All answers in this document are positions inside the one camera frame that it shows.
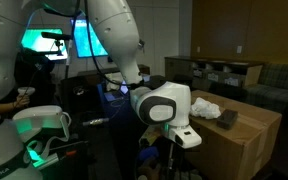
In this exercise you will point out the plaid sofa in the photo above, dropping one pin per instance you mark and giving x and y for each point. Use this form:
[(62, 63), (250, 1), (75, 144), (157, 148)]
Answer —
[(277, 86)]

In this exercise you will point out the operator in dark clothes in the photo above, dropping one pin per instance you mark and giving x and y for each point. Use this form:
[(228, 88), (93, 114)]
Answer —
[(34, 73)]

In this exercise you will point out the black camera on stand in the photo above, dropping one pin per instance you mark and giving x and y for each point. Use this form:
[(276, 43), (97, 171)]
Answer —
[(55, 35)]

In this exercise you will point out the operator bare forearm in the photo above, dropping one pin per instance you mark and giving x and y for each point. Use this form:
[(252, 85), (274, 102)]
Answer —
[(4, 108)]

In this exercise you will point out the white crumpled cloth pile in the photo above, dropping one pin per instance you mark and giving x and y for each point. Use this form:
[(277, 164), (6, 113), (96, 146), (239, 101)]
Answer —
[(112, 81)]

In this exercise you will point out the brown plush toy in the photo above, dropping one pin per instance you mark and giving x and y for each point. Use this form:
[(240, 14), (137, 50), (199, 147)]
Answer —
[(149, 171)]

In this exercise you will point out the white wall outlet plate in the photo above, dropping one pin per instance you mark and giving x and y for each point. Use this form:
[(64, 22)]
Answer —
[(239, 49), (198, 49)]

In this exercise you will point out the white crumpled plastic bag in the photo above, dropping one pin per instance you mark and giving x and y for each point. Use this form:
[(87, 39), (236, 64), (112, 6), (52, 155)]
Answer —
[(205, 108)]

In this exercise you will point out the black felt whiteboard eraser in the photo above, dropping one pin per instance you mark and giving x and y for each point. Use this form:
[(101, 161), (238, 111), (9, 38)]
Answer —
[(227, 119)]

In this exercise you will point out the large brown cardboard box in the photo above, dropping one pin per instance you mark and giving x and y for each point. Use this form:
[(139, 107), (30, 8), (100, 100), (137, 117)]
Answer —
[(237, 150)]

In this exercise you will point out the operator bare hand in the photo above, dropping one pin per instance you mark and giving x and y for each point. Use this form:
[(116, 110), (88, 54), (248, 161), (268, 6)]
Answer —
[(21, 101)]

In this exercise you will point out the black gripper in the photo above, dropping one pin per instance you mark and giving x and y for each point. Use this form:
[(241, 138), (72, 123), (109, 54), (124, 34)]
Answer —
[(175, 160)]

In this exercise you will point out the large wall display screen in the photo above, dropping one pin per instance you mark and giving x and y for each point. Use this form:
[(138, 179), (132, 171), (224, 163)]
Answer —
[(84, 43)]

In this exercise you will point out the yellowish wrist camera mount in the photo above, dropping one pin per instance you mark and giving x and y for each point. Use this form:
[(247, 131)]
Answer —
[(150, 135)]

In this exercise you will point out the dark labelled storage bin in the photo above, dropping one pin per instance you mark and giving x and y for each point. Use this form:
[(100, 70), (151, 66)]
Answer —
[(197, 73), (213, 76), (231, 81)]

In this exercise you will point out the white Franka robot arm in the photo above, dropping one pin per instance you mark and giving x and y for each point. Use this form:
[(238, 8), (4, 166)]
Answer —
[(114, 33)]

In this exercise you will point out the wooden shelf cabinet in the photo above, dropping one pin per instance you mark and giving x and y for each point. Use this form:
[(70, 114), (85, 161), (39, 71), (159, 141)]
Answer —
[(247, 71)]

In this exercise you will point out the small lit monitor screen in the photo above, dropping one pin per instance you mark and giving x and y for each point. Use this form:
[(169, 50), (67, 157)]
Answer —
[(37, 43)]

